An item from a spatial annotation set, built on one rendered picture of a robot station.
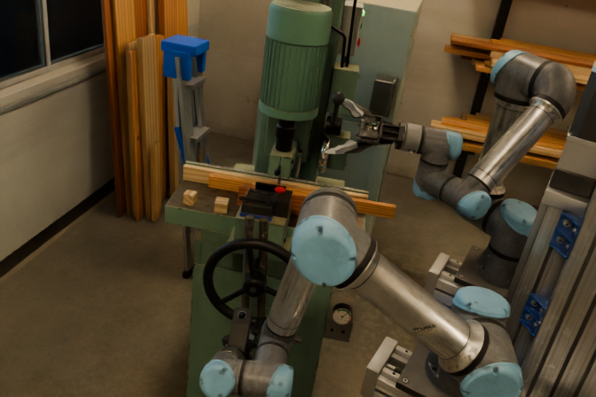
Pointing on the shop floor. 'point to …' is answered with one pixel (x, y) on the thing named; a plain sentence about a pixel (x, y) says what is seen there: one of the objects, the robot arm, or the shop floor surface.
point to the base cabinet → (207, 338)
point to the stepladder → (188, 111)
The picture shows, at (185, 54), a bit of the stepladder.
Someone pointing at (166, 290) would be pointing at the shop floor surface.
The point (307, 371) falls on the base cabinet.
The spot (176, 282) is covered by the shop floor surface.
